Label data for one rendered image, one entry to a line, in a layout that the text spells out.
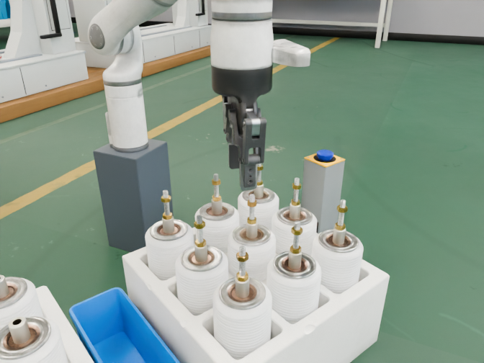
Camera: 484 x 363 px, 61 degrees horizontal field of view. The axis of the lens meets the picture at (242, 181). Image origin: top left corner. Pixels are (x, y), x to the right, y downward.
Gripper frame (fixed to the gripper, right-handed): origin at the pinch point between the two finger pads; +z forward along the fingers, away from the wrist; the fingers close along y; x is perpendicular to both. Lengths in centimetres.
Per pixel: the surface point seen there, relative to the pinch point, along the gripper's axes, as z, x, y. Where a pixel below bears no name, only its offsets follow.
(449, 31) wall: 34, 350, -396
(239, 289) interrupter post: 20.4, -0.6, 0.7
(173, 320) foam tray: 30.7, -11.1, -5.8
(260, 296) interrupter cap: 21.7, 2.6, 1.5
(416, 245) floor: 47, 61, -35
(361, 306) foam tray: 32.3, 24.0, -2.6
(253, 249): 22.3, 5.1, -11.6
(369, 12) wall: 16, 276, -454
